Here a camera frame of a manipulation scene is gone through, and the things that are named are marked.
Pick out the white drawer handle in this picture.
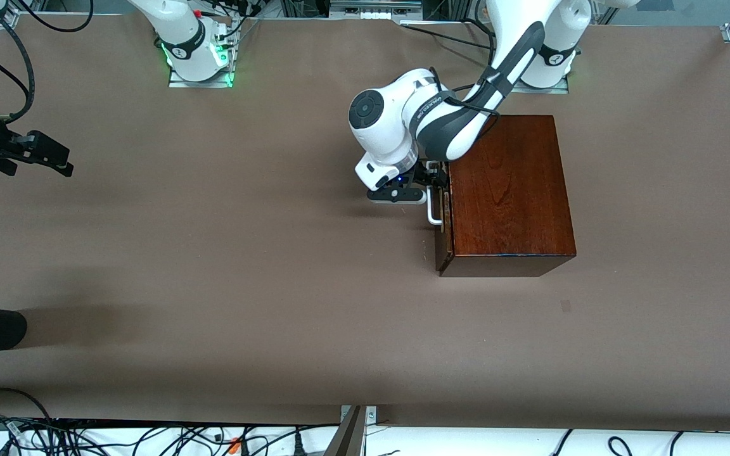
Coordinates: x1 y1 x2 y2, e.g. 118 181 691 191
426 190 445 227

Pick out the black base power cable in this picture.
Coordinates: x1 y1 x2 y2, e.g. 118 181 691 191
401 20 496 53

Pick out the light wooden drawer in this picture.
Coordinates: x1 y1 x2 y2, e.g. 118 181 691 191
435 190 454 273

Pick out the dark brown wooden cabinet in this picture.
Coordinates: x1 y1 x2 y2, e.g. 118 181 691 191
435 114 577 278

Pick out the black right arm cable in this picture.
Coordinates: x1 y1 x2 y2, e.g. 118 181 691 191
0 6 35 122

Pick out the aluminium frame beam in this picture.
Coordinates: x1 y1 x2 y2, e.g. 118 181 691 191
324 405 378 456

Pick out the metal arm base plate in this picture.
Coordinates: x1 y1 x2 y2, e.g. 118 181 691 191
509 75 570 94
167 18 239 89

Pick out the grey network switch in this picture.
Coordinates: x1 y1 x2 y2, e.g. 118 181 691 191
329 0 423 18

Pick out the long black arc cable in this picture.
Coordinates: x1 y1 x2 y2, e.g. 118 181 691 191
0 388 55 422

